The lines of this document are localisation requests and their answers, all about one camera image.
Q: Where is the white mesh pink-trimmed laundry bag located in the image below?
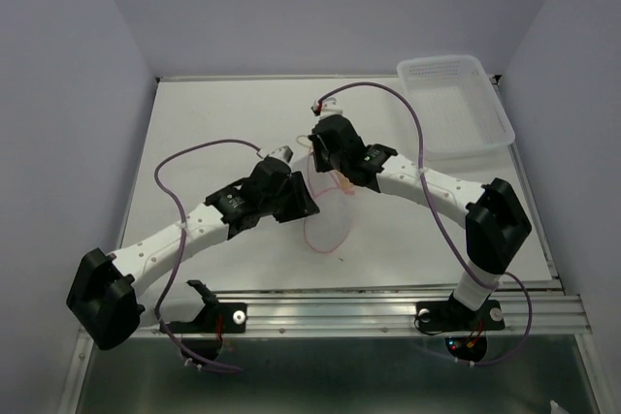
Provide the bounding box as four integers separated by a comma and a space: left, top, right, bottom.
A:
303, 155, 352, 255

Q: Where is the beige bra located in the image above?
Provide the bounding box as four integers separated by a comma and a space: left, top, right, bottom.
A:
296, 135, 355, 196

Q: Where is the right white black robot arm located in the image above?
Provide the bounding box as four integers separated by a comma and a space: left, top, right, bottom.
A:
309, 114, 532, 327

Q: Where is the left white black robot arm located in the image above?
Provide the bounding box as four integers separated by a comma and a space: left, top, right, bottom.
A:
66, 157, 319, 350

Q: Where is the white perforated plastic basket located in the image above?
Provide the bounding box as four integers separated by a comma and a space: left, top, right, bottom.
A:
397, 54, 515, 160

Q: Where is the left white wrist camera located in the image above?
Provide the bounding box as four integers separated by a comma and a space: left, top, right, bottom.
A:
264, 145, 294, 164

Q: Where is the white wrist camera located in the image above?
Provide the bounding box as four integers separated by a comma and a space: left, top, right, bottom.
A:
310, 97, 343, 119
264, 145, 294, 164

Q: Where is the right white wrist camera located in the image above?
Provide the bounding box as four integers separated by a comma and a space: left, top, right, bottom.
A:
310, 97, 343, 119

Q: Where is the aluminium mounting rail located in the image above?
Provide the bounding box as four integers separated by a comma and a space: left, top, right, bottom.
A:
77, 285, 596, 338

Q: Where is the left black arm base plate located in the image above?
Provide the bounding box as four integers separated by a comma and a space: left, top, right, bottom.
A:
163, 279, 247, 334

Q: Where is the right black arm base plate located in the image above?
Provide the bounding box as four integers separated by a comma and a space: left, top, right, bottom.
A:
413, 296, 506, 334

